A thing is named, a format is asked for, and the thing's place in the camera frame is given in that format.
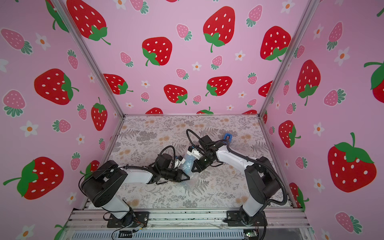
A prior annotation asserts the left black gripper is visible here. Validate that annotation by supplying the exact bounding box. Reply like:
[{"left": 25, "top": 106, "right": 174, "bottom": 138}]
[{"left": 160, "top": 169, "right": 191, "bottom": 183}]

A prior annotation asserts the clear bubble wrap sheet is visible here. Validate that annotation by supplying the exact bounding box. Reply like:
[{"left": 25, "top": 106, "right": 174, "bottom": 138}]
[{"left": 176, "top": 146, "right": 220, "bottom": 196}]

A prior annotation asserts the blue plastic wine glass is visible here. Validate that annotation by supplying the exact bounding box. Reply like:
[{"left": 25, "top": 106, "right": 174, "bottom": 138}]
[{"left": 181, "top": 154, "right": 196, "bottom": 176}]

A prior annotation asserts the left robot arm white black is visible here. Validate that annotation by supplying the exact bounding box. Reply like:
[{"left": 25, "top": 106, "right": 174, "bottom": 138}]
[{"left": 80, "top": 154, "right": 190, "bottom": 224}]

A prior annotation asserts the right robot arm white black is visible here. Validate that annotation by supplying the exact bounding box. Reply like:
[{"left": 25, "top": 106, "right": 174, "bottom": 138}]
[{"left": 187, "top": 136, "right": 288, "bottom": 225}]

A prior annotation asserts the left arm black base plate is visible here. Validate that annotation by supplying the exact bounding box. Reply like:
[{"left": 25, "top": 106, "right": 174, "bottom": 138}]
[{"left": 105, "top": 211, "right": 150, "bottom": 228}]

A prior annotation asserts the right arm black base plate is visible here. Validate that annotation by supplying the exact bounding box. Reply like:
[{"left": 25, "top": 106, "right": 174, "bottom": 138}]
[{"left": 223, "top": 210, "right": 268, "bottom": 227}]

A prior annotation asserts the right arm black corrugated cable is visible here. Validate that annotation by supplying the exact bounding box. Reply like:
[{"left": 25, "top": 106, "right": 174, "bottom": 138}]
[{"left": 185, "top": 128, "right": 289, "bottom": 240}]

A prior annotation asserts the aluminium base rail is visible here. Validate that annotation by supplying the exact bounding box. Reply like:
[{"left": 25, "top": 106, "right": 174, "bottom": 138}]
[{"left": 58, "top": 208, "right": 316, "bottom": 240}]

